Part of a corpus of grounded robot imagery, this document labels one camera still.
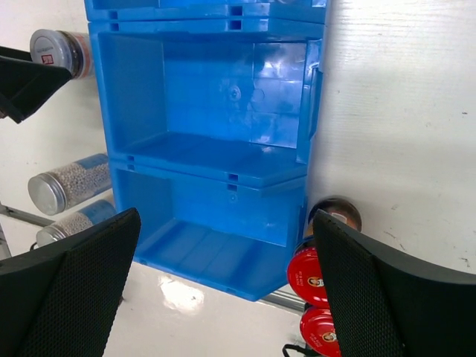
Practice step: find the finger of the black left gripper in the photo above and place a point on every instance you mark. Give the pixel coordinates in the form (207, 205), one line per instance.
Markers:
(26, 85)

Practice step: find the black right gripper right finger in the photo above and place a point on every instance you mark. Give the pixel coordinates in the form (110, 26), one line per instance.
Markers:
(385, 302)

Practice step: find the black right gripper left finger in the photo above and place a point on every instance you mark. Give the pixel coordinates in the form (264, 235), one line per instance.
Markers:
(61, 299)

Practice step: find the dark spice jar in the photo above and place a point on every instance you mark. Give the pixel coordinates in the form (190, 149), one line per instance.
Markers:
(69, 50)

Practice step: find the red-lid sauce jar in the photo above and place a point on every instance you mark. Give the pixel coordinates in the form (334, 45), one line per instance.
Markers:
(304, 271)
(318, 331)

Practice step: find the silver-lid pepper jar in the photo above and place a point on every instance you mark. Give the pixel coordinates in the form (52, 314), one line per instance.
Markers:
(63, 188)
(78, 221)

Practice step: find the blue three-compartment plastic bin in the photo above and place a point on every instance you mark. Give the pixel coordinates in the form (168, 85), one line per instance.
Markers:
(209, 110)

